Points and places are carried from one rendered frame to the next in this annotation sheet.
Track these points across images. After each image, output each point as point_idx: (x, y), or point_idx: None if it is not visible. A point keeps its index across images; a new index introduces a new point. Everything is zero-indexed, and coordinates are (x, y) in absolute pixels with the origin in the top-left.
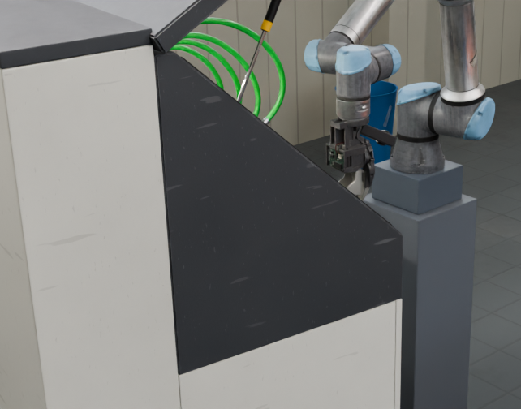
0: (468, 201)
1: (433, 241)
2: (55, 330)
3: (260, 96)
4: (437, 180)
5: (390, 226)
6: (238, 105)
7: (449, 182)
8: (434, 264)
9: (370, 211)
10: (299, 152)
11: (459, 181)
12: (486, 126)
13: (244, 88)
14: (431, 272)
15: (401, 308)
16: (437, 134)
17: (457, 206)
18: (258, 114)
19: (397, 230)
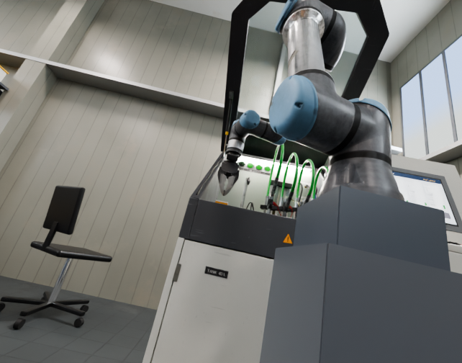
0: (317, 243)
1: (279, 287)
2: None
3: (295, 171)
4: (309, 208)
5: (193, 192)
6: (218, 158)
7: (321, 213)
8: (275, 329)
9: (198, 185)
10: (211, 167)
11: (334, 212)
12: (283, 109)
13: (223, 153)
14: (271, 340)
15: (176, 243)
16: (337, 155)
17: (303, 245)
18: (293, 180)
19: (191, 194)
